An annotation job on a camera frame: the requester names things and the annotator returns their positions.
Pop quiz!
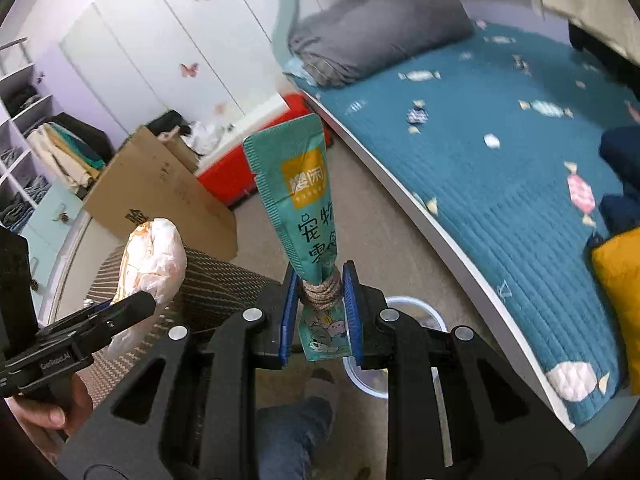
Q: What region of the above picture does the red storage box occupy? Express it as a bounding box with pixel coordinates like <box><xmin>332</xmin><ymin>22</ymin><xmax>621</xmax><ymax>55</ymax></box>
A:
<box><xmin>195</xmin><ymin>94</ymin><xmax>333</xmax><ymax>207</ymax></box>

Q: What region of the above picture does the brown dotted chair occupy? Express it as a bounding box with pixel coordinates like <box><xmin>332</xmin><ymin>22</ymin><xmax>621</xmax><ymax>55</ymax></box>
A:
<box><xmin>82</xmin><ymin>245</ymin><xmax>281</xmax><ymax>411</ymax></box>

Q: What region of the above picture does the black bag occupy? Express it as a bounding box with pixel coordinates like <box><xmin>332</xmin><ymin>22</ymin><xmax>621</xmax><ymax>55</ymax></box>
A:
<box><xmin>145</xmin><ymin>109</ymin><xmax>192</xmax><ymax>137</ymax></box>

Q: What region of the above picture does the person's leg in jeans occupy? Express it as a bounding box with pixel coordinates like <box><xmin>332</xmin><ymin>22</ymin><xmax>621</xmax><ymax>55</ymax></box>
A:
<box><xmin>256</xmin><ymin>395</ymin><xmax>335</xmax><ymax>480</ymax></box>

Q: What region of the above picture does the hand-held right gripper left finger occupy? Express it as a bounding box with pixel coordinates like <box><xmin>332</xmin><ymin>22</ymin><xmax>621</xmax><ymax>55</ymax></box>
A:
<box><xmin>55</xmin><ymin>262</ymin><xmax>303</xmax><ymax>480</ymax></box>

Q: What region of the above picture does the white plastic bag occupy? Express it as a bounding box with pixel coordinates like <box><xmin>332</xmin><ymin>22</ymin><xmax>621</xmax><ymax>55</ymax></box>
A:
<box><xmin>107</xmin><ymin>217</ymin><xmax>188</xmax><ymax>361</ymax></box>

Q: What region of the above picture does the beige rope bundle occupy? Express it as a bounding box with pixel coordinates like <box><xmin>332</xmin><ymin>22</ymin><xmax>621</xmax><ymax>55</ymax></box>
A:
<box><xmin>300</xmin><ymin>265</ymin><xmax>346</xmax><ymax>313</ymax></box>

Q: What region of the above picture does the white bed frame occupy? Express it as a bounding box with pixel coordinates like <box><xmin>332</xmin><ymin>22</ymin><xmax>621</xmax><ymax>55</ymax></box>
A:
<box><xmin>300</xmin><ymin>85</ymin><xmax>577</xmax><ymax>431</ymax></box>

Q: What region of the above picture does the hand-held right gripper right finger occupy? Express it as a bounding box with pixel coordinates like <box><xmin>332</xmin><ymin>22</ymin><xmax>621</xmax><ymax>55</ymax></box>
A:
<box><xmin>341</xmin><ymin>260</ymin><xmax>588</xmax><ymax>480</ymax></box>

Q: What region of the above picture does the teal snack packet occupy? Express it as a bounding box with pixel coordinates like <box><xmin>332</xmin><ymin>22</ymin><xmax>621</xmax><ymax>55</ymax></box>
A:
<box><xmin>243</xmin><ymin>112</ymin><xmax>353</xmax><ymax>363</ymax></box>

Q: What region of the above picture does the white wardrobe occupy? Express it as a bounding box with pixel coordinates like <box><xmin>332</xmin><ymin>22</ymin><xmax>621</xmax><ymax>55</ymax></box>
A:
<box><xmin>60</xmin><ymin>0</ymin><xmax>301</xmax><ymax>131</ymax></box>

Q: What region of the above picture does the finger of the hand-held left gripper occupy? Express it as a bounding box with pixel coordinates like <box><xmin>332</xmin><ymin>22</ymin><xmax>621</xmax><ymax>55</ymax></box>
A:
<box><xmin>80</xmin><ymin>297</ymin><xmax>116</xmax><ymax>318</ymax></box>
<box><xmin>75</xmin><ymin>291</ymin><xmax>157</xmax><ymax>348</ymax></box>

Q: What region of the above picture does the pale green drawer cabinet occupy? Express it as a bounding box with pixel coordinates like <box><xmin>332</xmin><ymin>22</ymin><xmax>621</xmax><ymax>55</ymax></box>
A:
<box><xmin>20</xmin><ymin>180</ymin><xmax>87</xmax><ymax>281</ymax></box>

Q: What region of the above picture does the person's left hand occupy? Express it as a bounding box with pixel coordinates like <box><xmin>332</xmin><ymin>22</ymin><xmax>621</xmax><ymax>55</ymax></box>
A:
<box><xmin>10</xmin><ymin>375</ymin><xmax>93</xmax><ymax>456</ymax></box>

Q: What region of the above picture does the pale green headboard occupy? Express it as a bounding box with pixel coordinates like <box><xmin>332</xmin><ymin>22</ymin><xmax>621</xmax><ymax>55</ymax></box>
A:
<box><xmin>262</xmin><ymin>0</ymin><xmax>321</xmax><ymax>66</ymax></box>

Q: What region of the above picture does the yellow pillow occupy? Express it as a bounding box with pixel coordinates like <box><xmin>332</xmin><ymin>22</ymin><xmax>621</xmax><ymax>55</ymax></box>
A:
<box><xmin>591</xmin><ymin>227</ymin><xmax>640</xmax><ymax>396</ymax></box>

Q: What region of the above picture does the white open shelf unit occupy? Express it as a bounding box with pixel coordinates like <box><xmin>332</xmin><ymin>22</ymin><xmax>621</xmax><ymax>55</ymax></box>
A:
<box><xmin>0</xmin><ymin>37</ymin><xmax>116</xmax><ymax>241</ymax></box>

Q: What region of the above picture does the navy cloth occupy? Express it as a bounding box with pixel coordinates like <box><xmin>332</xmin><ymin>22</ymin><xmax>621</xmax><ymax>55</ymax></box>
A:
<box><xmin>599</xmin><ymin>127</ymin><xmax>640</xmax><ymax>236</ymax></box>

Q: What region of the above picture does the black cloth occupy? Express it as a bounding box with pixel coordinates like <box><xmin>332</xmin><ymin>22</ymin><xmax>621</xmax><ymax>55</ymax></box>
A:
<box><xmin>569</xmin><ymin>19</ymin><xmax>617</xmax><ymax>61</ymax></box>

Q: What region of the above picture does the white cloth pile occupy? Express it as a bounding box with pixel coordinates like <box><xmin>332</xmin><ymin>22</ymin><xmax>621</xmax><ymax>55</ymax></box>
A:
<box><xmin>187</xmin><ymin>120</ymin><xmax>236</xmax><ymax>156</ymax></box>

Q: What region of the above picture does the grey pillow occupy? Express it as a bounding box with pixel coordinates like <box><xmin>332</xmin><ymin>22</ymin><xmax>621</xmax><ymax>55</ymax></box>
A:
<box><xmin>287</xmin><ymin>0</ymin><xmax>476</xmax><ymax>88</ymax></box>

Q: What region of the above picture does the teal quilted bed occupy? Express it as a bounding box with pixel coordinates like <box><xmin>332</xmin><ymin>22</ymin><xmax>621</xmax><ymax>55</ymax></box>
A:
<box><xmin>285</xmin><ymin>20</ymin><xmax>640</xmax><ymax>428</ymax></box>

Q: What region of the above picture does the assorted clothes pile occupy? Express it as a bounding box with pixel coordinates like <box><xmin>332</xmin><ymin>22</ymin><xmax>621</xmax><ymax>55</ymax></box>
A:
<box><xmin>25</xmin><ymin>112</ymin><xmax>113</xmax><ymax>193</ymax></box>

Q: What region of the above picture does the white plastic waste bin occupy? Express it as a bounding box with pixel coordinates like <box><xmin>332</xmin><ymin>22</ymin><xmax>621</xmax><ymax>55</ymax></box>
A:
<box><xmin>345</xmin><ymin>296</ymin><xmax>448</xmax><ymax>400</ymax></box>

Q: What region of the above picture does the brown cardboard box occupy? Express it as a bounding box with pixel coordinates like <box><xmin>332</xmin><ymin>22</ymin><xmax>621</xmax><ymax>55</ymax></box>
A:
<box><xmin>82</xmin><ymin>125</ymin><xmax>238</xmax><ymax>261</ymax></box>

